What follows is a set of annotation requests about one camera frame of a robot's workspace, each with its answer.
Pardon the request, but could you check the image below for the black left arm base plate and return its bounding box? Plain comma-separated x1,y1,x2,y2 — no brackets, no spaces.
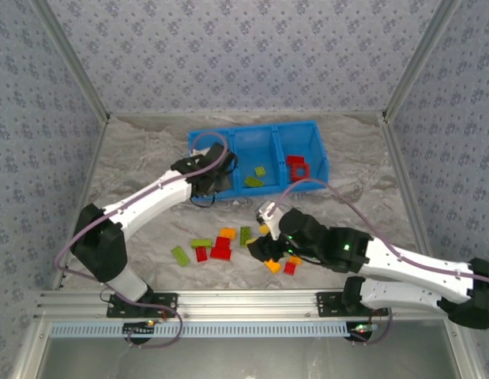
106,292,179,319

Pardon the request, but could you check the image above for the slotted pale blue cable duct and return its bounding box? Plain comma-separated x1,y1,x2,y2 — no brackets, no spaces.
49,321,352,339

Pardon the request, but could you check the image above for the aluminium mounting rail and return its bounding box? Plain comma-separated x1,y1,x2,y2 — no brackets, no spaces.
33,289,465,320

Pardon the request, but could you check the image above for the black right controller board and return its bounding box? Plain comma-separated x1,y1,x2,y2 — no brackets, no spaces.
348,321,378,343

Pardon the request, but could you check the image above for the aluminium left side rail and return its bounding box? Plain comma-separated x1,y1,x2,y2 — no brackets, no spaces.
50,116,113,291

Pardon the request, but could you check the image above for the aluminium right side rail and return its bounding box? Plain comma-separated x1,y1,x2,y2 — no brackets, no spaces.
378,114,445,288

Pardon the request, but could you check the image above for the aluminium frame post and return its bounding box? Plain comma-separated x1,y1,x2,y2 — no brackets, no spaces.
381,0,465,121
30,0,111,121

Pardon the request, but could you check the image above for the blue three-compartment plastic bin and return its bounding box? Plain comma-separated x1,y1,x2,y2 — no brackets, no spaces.
187,118,332,203

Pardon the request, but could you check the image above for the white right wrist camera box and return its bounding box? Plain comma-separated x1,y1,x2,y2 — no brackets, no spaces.
254,200,283,241

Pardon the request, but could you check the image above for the black controller board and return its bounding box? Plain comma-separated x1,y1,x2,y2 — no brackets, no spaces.
122,320,156,340
348,321,378,343

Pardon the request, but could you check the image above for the aluminium left frame post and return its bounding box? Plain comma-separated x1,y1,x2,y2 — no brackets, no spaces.
30,0,111,121

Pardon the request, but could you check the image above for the red lego window frame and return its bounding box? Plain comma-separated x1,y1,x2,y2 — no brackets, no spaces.
290,161,312,182

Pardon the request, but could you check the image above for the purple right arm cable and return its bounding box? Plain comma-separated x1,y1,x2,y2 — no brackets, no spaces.
267,178,489,347

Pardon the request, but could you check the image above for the grey metal lower tray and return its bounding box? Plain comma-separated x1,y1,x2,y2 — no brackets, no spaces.
38,335,462,379

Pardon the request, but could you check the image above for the black left controller board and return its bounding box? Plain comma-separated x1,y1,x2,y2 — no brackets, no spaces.
122,320,156,340

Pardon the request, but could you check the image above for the aluminium right frame post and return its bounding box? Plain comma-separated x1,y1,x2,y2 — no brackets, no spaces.
381,0,465,121

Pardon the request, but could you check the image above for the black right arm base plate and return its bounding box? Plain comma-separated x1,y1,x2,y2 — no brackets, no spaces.
315,291,389,319

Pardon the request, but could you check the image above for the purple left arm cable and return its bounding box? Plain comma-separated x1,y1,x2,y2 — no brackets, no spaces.
54,132,229,351

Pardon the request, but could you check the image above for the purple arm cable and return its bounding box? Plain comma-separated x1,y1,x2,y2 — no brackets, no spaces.
54,132,229,351
267,178,489,347

